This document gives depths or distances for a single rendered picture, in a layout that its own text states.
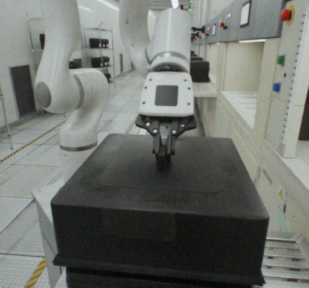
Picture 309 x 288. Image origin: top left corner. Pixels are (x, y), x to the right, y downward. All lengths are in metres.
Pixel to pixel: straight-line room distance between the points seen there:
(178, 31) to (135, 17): 0.13
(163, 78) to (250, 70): 2.02
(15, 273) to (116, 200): 1.55
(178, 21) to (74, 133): 0.44
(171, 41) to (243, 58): 1.95
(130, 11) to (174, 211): 0.45
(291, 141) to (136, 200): 0.74
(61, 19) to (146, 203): 0.57
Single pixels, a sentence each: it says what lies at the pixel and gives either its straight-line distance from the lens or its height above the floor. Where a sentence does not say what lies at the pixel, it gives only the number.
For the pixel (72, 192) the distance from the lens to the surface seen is 0.38.
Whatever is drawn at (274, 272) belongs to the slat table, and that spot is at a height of 0.76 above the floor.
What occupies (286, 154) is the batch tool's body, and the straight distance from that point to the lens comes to 1.02.
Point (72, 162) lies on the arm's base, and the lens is 0.83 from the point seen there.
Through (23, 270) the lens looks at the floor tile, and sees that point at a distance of 1.87.
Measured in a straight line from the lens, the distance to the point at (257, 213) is 0.35.
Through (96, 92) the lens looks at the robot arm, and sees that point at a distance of 0.80.
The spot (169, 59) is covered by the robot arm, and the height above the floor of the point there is 1.23.
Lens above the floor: 1.25
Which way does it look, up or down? 19 degrees down
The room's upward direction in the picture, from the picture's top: straight up
